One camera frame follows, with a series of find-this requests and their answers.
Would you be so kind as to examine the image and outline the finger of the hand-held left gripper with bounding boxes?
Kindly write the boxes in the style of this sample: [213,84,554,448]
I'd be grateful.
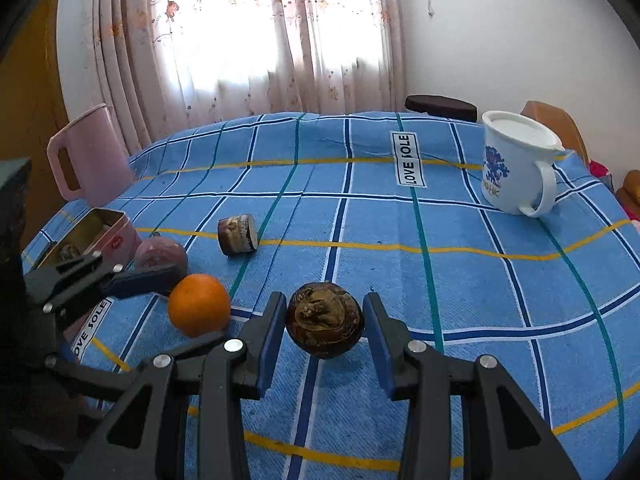
[22,252,187,317]
[46,331,229,402]

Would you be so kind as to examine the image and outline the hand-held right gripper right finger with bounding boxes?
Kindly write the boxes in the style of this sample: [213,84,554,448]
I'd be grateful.
[362,291,583,480]

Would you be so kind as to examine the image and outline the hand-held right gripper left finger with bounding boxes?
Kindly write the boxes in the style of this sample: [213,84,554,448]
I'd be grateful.
[65,290,288,480]

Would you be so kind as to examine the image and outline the purple round radish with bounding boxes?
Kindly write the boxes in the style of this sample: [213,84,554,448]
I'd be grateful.
[133,237,190,282]

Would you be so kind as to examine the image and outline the pink metal tin box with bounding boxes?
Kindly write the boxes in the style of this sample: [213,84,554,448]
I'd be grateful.
[37,208,144,272]

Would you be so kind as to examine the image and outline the dark wrinkled passion fruit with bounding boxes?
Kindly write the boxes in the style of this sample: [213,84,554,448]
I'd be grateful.
[285,282,364,360]

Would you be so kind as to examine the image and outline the large orange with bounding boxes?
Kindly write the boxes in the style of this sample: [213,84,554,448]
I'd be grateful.
[167,273,232,339]

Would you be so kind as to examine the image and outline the cut brown root piece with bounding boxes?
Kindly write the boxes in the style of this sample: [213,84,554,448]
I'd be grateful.
[217,213,259,256]

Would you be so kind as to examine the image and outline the pink plastic jug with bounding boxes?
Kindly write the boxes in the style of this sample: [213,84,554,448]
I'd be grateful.
[46,103,136,201]

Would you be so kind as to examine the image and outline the blue plaid tablecloth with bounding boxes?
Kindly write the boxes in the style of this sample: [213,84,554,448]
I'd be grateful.
[22,111,640,480]

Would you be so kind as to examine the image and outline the white mug blue print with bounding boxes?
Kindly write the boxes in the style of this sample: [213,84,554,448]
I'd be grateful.
[480,110,567,218]

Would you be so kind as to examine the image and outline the wooden door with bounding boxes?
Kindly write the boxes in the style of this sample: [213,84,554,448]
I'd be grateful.
[0,0,69,162]

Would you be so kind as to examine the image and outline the dark round stool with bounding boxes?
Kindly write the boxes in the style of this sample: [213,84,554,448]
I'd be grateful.
[404,94,479,124]

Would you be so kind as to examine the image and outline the sheer floral curtain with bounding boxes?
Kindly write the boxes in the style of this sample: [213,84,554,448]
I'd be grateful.
[92,0,409,154]

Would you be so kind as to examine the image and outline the red floral cushion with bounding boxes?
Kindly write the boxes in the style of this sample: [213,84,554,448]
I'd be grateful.
[589,159,615,192]

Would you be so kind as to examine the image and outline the wooden chair back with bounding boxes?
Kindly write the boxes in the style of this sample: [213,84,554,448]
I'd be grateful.
[520,100,591,166]

